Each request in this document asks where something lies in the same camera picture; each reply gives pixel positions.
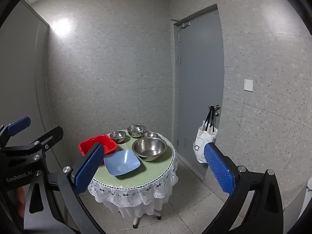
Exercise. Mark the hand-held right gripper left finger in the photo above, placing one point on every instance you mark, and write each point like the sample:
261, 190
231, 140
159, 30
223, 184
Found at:
89, 168

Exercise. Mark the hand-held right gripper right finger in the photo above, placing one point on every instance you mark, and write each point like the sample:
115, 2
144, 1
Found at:
218, 168

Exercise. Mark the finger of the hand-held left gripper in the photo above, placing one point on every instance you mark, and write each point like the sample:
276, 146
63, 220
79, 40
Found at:
19, 124
52, 134

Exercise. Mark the red square plastic basin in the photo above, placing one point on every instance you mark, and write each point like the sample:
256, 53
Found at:
107, 141

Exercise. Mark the blue square plate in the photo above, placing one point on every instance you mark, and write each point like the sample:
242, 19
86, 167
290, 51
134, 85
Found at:
121, 162

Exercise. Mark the small steel bowl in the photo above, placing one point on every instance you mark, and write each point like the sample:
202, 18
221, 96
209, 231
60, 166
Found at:
118, 137
136, 130
150, 134

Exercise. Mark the steel bowls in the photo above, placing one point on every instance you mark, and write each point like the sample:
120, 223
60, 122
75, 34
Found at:
149, 150

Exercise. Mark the white tote bag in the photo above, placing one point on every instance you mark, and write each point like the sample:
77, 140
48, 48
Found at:
202, 148

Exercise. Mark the grey cabinet panel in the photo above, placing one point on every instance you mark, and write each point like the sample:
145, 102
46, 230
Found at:
22, 65

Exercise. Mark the round table, green cloth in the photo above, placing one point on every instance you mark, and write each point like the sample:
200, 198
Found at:
156, 170

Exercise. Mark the white table base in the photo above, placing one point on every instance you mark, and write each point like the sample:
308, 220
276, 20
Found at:
146, 218

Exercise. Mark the grey door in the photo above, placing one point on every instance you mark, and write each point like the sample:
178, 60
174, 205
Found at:
199, 78

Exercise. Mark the metal door closer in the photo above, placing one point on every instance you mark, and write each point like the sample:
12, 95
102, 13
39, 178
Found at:
181, 24

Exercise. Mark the white wall switch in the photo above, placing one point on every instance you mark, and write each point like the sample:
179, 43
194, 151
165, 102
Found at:
248, 85

